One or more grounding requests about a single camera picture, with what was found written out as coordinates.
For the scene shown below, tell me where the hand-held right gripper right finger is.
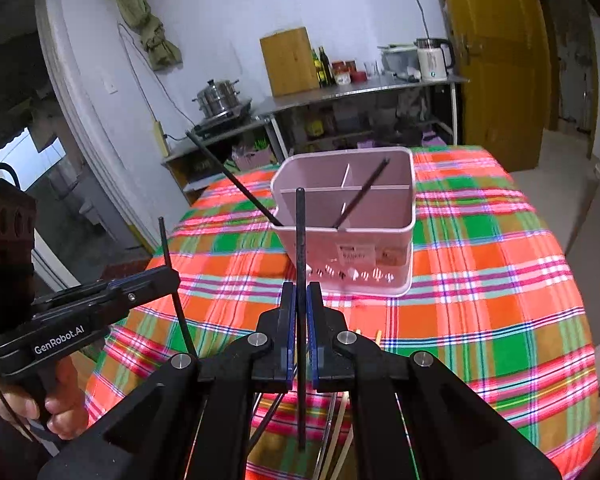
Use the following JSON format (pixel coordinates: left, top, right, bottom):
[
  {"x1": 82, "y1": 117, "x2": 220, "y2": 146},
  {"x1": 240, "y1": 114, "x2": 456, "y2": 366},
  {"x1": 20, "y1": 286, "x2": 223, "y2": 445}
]
[{"x1": 307, "y1": 282, "x2": 563, "y2": 480}]

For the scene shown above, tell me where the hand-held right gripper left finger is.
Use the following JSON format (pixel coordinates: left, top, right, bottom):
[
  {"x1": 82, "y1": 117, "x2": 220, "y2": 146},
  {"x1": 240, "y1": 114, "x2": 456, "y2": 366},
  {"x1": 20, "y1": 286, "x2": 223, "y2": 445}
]
[{"x1": 37, "y1": 282, "x2": 298, "y2": 480}]

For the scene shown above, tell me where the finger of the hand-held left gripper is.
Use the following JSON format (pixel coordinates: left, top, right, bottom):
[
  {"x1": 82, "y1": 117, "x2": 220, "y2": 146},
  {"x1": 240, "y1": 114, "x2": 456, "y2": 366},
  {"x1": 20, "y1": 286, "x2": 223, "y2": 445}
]
[
  {"x1": 37, "y1": 280, "x2": 181, "y2": 331},
  {"x1": 32, "y1": 267, "x2": 181, "y2": 313}
]

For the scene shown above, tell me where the black chopstick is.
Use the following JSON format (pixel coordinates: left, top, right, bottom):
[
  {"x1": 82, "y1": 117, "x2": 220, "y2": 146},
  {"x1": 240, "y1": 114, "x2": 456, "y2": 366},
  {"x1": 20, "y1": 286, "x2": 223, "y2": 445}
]
[
  {"x1": 334, "y1": 158, "x2": 391, "y2": 229},
  {"x1": 295, "y1": 187, "x2": 308, "y2": 452},
  {"x1": 158, "y1": 216, "x2": 195, "y2": 358},
  {"x1": 186, "y1": 130, "x2": 284, "y2": 227},
  {"x1": 247, "y1": 394, "x2": 287, "y2": 458}
]

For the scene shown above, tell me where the wooden chopstick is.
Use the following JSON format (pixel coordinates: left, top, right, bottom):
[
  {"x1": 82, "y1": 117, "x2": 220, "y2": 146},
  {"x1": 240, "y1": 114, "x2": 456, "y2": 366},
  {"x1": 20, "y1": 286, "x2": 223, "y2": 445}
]
[
  {"x1": 317, "y1": 329, "x2": 362, "y2": 480},
  {"x1": 327, "y1": 330, "x2": 382, "y2": 480}
]

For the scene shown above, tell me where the white plastic container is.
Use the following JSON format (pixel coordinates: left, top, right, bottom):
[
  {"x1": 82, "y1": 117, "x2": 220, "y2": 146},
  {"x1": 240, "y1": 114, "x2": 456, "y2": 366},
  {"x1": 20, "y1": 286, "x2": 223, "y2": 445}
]
[{"x1": 270, "y1": 146, "x2": 416, "y2": 297}]

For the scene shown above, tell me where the person's left hand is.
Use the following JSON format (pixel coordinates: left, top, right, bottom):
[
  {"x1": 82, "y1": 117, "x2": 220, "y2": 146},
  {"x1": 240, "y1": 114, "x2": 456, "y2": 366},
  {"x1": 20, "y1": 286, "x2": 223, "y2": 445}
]
[{"x1": 0, "y1": 359, "x2": 92, "y2": 442}]

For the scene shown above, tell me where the yellowish power strip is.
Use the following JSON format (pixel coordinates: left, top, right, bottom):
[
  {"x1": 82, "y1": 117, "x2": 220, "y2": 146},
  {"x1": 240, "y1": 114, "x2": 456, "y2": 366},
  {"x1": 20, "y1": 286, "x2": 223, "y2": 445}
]
[{"x1": 152, "y1": 120, "x2": 168, "y2": 157}]

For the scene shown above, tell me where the low metal kitchen table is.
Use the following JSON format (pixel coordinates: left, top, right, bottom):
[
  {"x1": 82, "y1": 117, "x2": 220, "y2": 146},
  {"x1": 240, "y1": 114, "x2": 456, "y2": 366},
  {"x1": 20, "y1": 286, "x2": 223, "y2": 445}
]
[{"x1": 161, "y1": 115, "x2": 286, "y2": 206}]

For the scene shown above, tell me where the pink plastic basket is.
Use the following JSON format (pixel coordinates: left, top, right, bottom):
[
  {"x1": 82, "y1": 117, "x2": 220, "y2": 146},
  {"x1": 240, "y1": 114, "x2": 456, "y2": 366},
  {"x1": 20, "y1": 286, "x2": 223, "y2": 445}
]
[{"x1": 232, "y1": 140, "x2": 273, "y2": 171}]

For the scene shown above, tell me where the plaid tablecloth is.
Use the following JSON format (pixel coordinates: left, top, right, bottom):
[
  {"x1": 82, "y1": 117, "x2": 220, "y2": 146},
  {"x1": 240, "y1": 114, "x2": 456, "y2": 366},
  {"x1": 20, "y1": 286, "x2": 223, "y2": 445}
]
[{"x1": 85, "y1": 145, "x2": 600, "y2": 480}]

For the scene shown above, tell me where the black induction cooker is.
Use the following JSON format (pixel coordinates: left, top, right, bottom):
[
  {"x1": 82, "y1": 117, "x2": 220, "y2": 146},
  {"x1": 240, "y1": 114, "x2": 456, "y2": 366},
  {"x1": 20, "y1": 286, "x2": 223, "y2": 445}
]
[{"x1": 192, "y1": 104, "x2": 253, "y2": 140}]

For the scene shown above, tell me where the steel steamer pot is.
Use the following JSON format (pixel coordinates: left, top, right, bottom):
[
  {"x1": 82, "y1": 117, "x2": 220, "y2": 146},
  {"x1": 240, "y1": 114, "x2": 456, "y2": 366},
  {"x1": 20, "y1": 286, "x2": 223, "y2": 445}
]
[{"x1": 192, "y1": 78, "x2": 242, "y2": 118}]

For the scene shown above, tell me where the purple-lidded storage box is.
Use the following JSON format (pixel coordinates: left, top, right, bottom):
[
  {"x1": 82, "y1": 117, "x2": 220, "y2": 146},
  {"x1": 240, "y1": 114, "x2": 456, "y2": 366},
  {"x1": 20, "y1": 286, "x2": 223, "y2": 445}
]
[{"x1": 420, "y1": 130, "x2": 453, "y2": 148}]

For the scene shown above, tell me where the tall metal kitchen table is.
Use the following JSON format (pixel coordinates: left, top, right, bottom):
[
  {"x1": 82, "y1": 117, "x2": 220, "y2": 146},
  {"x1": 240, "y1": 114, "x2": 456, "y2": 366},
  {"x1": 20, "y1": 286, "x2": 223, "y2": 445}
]
[{"x1": 252, "y1": 74, "x2": 471, "y2": 161}]

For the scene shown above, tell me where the hanging green cloth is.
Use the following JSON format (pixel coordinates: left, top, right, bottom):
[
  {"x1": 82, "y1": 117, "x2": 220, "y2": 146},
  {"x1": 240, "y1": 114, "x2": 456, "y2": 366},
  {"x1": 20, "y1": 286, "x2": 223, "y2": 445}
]
[{"x1": 107, "y1": 0, "x2": 183, "y2": 72}]

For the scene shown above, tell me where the wooden cutting board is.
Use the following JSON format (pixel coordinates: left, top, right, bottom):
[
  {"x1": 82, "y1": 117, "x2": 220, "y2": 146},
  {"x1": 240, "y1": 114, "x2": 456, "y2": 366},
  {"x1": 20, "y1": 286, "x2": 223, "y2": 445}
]
[{"x1": 260, "y1": 26, "x2": 321, "y2": 98}]

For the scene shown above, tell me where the white kitchen appliance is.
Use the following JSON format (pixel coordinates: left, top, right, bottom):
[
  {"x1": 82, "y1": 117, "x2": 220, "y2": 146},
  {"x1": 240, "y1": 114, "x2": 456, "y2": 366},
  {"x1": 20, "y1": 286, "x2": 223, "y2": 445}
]
[{"x1": 378, "y1": 44, "x2": 421, "y2": 75}]

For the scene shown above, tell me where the white electric kettle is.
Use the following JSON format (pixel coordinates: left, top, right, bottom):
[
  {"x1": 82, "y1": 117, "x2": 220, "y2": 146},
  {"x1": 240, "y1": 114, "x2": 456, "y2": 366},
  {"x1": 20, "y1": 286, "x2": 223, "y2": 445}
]
[{"x1": 414, "y1": 37, "x2": 456, "y2": 82}]

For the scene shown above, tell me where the yellow wooden door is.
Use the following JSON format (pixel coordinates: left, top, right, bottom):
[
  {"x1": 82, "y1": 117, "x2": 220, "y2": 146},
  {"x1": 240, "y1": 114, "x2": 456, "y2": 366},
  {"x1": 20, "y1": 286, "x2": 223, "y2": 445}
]
[{"x1": 430, "y1": 0, "x2": 553, "y2": 173}]

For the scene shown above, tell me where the white arched door frame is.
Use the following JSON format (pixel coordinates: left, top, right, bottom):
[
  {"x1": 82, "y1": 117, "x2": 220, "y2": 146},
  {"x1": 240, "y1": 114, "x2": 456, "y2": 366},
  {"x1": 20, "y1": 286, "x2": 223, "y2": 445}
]
[{"x1": 32, "y1": 0, "x2": 191, "y2": 286}]

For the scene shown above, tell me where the black wall cable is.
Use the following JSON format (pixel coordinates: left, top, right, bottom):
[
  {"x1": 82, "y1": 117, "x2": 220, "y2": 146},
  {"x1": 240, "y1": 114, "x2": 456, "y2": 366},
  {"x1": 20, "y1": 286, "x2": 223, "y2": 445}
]
[{"x1": 401, "y1": 0, "x2": 428, "y2": 41}]

